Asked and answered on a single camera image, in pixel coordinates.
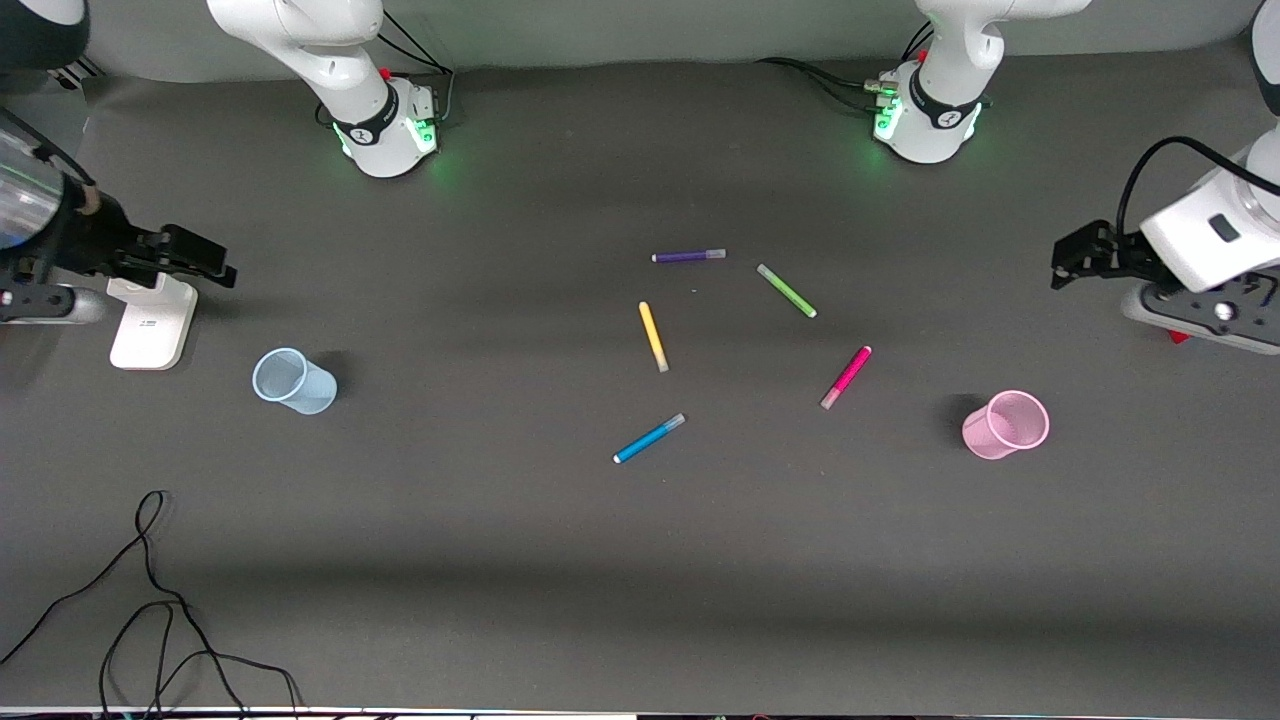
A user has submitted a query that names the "pink marker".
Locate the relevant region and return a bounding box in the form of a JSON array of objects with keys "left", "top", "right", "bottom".
[{"left": 820, "top": 345, "right": 874, "bottom": 411}]

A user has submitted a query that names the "blue marker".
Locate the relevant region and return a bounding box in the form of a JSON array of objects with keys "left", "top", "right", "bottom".
[{"left": 612, "top": 412, "right": 688, "bottom": 466}]

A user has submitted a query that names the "white stand with flat base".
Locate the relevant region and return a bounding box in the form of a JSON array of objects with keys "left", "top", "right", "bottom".
[{"left": 107, "top": 272, "right": 199, "bottom": 372}]

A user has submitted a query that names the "translucent blue plastic cup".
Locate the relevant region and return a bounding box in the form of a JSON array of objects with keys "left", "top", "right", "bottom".
[{"left": 251, "top": 347, "right": 339, "bottom": 416}]

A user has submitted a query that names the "pink plastic cup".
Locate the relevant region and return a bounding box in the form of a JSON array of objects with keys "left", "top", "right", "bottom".
[{"left": 961, "top": 389, "right": 1051, "bottom": 461}]

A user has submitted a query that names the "green marker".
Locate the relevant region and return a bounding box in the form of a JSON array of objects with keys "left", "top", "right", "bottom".
[{"left": 756, "top": 263, "right": 819, "bottom": 320}]

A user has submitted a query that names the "yellow marker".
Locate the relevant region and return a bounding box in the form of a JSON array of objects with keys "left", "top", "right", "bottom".
[{"left": 638, "top": 300, "right": 670, "bottom": 374}]

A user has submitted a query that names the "black right arm base cable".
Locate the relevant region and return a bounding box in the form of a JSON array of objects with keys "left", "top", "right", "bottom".
[{"left": 372, "top": 8, "right": 458, "bottom": 129}]

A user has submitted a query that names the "black arm base cable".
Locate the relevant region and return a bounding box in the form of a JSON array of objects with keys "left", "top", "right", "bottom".
[
  {"left": 372, "top": 8, "right": 458, "bottom": 129},
  {"left": 754, "top": 20, "right": 937, "bottom": 117}
]

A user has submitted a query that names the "loose thin black cable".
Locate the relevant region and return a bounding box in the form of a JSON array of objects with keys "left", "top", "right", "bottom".
[{"left": 0, "top": 489, "right": 302, "bottom": 720}]

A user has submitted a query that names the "black left arm base cable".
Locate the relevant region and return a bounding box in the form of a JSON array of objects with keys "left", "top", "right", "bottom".
[{"left": 754, "top": 20, "right": 937, "bottom": 117}]

